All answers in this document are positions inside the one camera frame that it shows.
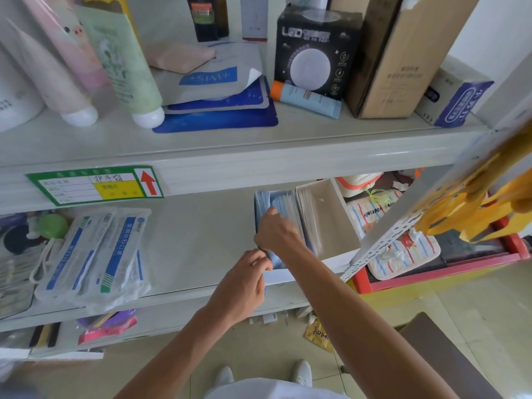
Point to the white sachet with blue label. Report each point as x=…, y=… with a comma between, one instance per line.
x=208, y=78

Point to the dark blue starry sachet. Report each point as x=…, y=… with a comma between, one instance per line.
x=253, y=97

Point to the bright blue sachet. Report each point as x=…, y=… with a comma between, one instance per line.
x=224, y=119

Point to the white perforated panel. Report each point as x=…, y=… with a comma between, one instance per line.
x=399, y=220

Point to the large white tube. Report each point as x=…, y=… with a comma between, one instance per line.
x=14, y=99

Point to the person's right hand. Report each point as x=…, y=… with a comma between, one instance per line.
x=279, y=236

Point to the yellow package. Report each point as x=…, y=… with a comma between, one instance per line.
x=112, y=2

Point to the white box with red base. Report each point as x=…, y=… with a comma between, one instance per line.
x=254, y=16

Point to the person's left forearm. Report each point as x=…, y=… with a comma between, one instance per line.
x=178, y=353

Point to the brown cardboard box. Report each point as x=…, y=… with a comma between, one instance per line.
x=399, y=58

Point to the white container with orange band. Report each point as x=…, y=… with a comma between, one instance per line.
x=359, y=182

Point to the green shelf label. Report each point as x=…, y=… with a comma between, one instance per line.
x=91, y=186

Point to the pink cartoon print tube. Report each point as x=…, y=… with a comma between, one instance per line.
x=70, y=37

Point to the brown board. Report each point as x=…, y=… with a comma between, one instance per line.
x=449, y=361

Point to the person's left white shoe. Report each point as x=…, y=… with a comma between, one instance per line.
x=224, y=376

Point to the yellow hanging bags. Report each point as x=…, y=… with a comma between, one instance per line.
x=486, y=203

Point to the person's right fingers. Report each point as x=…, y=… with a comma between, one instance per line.
x=266, y=224

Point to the white open cardboard box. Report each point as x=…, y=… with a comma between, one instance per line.
x=332, y=228

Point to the person's right forearm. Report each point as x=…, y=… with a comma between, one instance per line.
x=357, y=324

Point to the beige pouch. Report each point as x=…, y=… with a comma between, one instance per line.
x=178, y=57

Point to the white and blue box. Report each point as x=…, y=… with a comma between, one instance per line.
x=455, y=97

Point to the green round toy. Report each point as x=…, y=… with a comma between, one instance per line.
x=52, y=226

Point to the black round item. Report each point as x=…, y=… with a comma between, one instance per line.
x=16, y=240

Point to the light blue orange-capped tube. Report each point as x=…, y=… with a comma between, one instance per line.
x=309, y=99

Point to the stack of clear sachets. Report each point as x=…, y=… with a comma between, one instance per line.
x=309, y=220

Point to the person's white shoe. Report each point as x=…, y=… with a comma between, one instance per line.
x=224, y=376
x=301, y=373

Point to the green white-capped tube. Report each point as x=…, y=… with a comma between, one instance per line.
x=120, y=62

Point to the pale pink white-capped tube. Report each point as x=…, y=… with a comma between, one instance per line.
x=50, y=74

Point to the dark bottle with label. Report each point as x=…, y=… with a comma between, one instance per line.
x=205, y=16

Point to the person's left fingers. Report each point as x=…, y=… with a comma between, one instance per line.
x=262, y=261

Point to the red storage bin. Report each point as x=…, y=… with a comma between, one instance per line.
x=457, y=268

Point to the blue mask packet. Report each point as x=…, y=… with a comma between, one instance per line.
x=276, y=261

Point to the black and yellow sticks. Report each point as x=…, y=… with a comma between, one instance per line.
x=43, y=335

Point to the stack of blue masks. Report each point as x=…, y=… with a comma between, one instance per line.
x=286, y=205

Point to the black lamp box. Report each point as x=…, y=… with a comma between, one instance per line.
x=316, y=49

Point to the pile of white mask packets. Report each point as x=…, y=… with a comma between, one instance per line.
x=95, y=253

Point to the white metal shelf unit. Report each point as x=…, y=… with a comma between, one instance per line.
x=249, y=153

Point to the purple and pink packets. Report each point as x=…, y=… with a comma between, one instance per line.
x=108, y=326

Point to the person's white clothing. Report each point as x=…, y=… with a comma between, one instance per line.
x=270, y=390

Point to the person's left hand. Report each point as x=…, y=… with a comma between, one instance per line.
x=239, y=288

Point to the person's right white shoe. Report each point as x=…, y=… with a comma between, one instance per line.
x=301, y=373

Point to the gold sachet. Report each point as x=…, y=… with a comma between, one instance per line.
x=319, y=335

